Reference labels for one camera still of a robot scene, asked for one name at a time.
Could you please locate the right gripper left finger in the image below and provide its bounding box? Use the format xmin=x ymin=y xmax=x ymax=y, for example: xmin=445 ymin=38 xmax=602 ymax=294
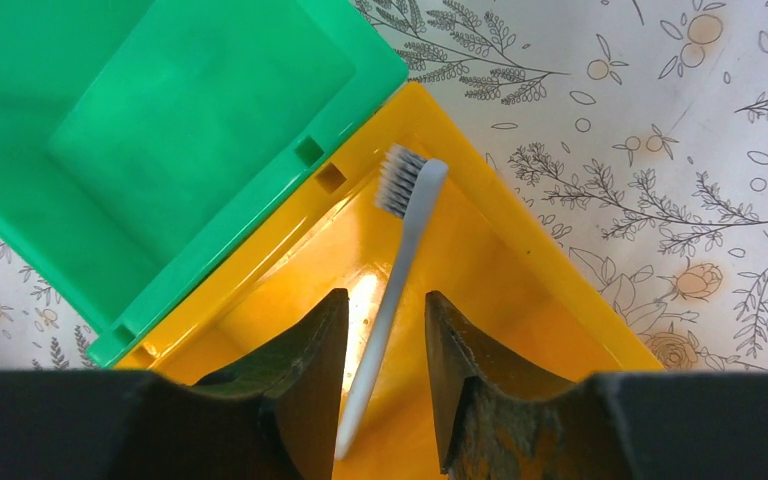
xmin=0 ymin=288 xmax=349 ymax=479

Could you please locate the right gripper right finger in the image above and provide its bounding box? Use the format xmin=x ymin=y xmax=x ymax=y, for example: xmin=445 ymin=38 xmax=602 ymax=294
xmin=425 ymin=291 xmax=768 ymax=479

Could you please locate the grey toothbrush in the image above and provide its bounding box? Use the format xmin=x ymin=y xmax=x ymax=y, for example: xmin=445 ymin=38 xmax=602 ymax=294
xmin=335 ymin=144 xmax=449 ymax=461

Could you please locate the orange bin with toothbrushes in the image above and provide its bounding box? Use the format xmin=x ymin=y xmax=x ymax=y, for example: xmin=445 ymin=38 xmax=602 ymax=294
xmin=117 ymin=83 xmax=659 ymax=479

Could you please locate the green plastic bin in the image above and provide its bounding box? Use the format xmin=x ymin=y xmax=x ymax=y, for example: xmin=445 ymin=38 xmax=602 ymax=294
xmin=0 ymin=1 xmax=408 ymax=367

